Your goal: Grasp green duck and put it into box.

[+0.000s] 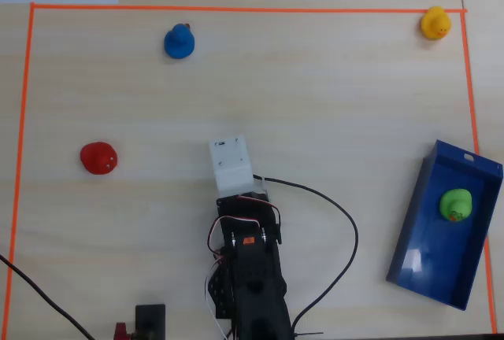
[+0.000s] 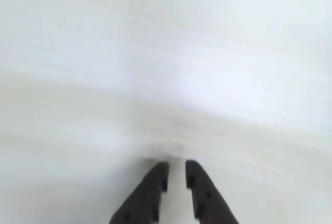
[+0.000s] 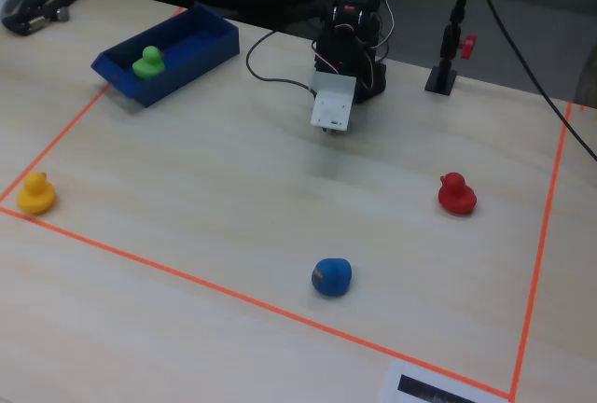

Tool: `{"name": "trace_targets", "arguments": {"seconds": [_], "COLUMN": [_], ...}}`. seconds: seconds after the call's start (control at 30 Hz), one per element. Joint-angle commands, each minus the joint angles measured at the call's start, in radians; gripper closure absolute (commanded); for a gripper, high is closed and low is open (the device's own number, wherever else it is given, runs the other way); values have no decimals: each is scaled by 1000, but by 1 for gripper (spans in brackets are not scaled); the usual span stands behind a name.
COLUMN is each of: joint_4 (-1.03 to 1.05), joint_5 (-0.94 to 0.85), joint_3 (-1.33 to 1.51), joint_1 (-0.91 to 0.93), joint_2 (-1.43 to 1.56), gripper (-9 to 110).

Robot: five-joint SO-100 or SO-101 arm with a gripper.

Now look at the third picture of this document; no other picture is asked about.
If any orange tape strip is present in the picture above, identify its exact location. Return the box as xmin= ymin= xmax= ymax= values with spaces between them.
xmin=0 ymin=205 xmax=513 ymax=399
xmin=508 ymin=102 xmax=574 ymax=402
xmin=0 ymin=6 xmax=187 ymax=203

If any long black cable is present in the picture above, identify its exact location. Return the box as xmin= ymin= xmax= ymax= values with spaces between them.
xmin=474 ymin=0 xmax=597 ymax=163

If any red rubber duck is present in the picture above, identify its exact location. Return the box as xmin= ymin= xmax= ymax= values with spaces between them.
xmin=437 ymin=171 xmax=479 ymax=216

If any red clamp knob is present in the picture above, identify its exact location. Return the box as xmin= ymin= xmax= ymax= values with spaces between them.
xmin=458 ymin=34 xmax=479 ymax=61

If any blue plastic box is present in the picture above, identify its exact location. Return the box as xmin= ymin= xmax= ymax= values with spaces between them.
xmin=90 ymin=1 xmax=241 ymax=108

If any black tool with metal knob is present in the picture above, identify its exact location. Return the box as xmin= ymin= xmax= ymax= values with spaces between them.
xmin=1 ymin=0 xmax=86 ymax=37

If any yellow rubber duck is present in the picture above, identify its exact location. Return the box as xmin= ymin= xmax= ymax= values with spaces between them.
xmin=16 ymin=171 xmax=57 ymax=215

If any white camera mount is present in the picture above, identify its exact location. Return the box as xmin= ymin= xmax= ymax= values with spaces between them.
xmin=310 ymin=71 xmax=357 ymax=134

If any green rubber duck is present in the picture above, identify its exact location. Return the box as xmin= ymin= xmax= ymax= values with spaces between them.
xmin=132 ymin=45 xmax=166 ymax=80

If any blue rubber duck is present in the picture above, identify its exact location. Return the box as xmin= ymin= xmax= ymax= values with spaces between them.
xmin=311 ymin=257 xmax=354 ymax=299

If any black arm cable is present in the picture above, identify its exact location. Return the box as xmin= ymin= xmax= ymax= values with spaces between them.
xmin=245 ymin=28 xmax=314 ymax=95

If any white printed paper sheet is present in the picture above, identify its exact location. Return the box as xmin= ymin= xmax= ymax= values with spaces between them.
xmin=379 ymin=358 xmax=510 ymax=403

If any black camera stand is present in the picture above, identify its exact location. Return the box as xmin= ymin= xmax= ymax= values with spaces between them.
xmin=423 ymin=0 xmax=482 ymax=97

